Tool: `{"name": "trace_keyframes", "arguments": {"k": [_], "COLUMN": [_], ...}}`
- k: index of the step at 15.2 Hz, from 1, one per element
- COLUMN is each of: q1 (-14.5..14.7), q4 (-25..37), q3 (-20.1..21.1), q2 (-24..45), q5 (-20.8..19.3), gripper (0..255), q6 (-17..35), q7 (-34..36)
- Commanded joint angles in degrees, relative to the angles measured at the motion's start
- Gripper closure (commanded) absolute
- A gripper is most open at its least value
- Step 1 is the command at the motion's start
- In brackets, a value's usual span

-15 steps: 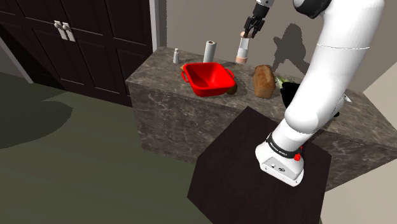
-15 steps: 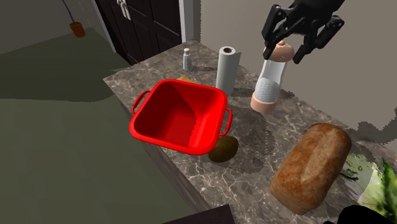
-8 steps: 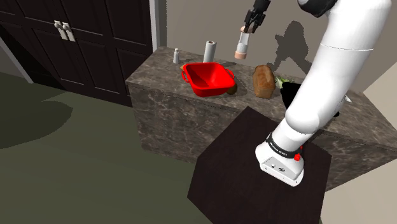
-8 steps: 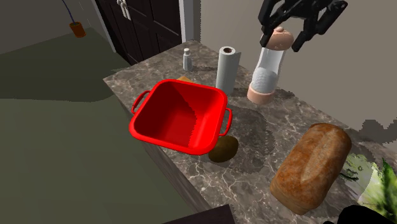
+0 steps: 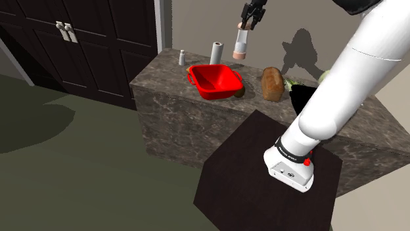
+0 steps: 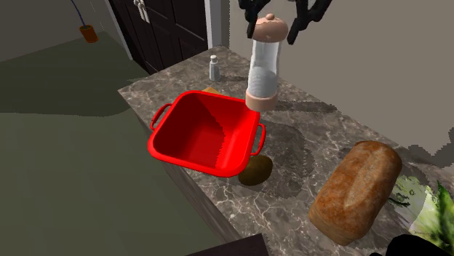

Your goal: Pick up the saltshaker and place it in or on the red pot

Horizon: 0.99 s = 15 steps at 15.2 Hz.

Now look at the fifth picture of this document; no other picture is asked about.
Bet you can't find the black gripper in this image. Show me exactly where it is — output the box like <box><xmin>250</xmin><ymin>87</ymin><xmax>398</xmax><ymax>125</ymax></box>
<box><xmin>240</xmin><ymin>0</ymin><xmax>269</xmax><ymax>32</ymax></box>

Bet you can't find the clear grinder with pink caps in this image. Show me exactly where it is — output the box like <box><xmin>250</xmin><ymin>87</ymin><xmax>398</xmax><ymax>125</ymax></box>
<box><xmin>233</xmin><ymin>22</ymin><xmax>249</xmax><ymax>60</ymax></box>

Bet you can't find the grey paper towel roll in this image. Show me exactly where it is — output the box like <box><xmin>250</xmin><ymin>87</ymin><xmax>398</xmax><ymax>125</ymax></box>
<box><xmin>209</xmin><ymin>41</ymin><xmax>225</xmax><ymax>66</ymax></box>

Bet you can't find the brown bread loaf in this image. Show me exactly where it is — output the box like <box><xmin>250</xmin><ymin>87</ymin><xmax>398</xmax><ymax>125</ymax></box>
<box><xmin>260</xmin><ymin>66</ymin><xmax>286</xmax><ymax>103</ymax></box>

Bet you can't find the brown round potato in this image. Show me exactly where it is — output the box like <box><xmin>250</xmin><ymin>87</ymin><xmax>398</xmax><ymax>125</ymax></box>
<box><xmin>233</xmin><ymin>83</ymin><xmax>246</xmax><ymax>98</ymax></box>

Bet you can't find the green lettuce head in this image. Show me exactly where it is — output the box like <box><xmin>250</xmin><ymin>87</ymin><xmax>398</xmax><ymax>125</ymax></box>
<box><xmin>283</xmin><ymin>70</ymin><xmax>331</xmax><ymax>93</ymax></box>

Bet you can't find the black bowl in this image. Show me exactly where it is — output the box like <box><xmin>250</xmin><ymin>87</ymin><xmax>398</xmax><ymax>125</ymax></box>
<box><xmin>288</xmin><ymin>83</ymin><xmax>320</xmax><ymax>117</ymax></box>

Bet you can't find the dark wooden cabinet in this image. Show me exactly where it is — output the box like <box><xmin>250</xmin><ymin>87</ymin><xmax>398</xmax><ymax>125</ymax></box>
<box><xmin>0</xmin><ymin>0</ymin><xmax>160</xmax><ymax>112</ymax></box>

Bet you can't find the dark brown robot stand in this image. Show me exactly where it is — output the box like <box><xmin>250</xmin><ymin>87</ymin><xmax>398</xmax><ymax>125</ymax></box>
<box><xmin>193</xmin><ymin>109</ymin><xmax>344</xmax><ymax>231</ymax></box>

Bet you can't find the red pan with handles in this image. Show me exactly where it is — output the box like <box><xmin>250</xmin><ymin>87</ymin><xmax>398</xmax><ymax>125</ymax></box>
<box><xmin>187</xmin><ymin>64</ymin><xmax>244</xmax><ymax>101</ymax></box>

